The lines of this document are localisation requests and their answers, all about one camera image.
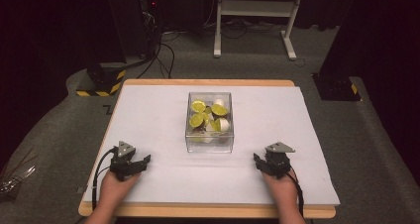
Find black floor cables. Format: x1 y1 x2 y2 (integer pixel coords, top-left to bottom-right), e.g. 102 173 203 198
136 30 176 80

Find white table mat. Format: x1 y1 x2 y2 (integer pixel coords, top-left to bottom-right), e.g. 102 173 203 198
82 84 342 207

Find wooden table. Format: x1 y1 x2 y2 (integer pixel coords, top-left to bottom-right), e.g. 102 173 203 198
77 78 338 219

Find black base plate yellow mark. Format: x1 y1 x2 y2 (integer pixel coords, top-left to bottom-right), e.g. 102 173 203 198
311 72 362 102

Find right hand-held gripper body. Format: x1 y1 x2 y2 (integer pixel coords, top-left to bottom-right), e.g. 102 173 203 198
263 142 296 179

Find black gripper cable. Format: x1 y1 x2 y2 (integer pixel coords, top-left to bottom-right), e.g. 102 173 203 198
91 147 119 212
285 171 305 217

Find person's right hand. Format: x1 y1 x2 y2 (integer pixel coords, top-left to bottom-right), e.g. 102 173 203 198
262 170 299 212

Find clear plastic drawer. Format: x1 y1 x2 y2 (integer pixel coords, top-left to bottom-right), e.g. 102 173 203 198
186 93 235 154

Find black yellow striped stand base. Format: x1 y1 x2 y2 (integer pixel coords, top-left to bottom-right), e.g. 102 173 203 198
75 61 128 98

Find black equipment tower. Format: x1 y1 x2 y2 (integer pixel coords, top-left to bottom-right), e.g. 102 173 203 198
137 0 163 59

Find pile of coffee capsules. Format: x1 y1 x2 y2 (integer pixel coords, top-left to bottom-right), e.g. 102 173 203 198
188 98 231 145

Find person's left hand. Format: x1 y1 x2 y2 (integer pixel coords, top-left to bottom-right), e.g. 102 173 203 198
98 169 142 212

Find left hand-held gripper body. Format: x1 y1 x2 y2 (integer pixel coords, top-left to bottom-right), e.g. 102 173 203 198
109 140 142 182

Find shiny metal stand legs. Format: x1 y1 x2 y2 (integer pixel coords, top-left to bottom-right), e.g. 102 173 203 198
0 146 38 199

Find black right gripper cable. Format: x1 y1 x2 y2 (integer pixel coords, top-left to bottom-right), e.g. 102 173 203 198
285 171 305 217

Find clear plastic drawer case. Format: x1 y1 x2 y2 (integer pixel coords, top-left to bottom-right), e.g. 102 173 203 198
185 91 235 154

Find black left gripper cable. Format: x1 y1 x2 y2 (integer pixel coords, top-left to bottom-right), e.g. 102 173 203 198
91 147 119 212

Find white metal stand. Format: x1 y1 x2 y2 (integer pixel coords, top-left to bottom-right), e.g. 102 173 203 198
213 0 306 61

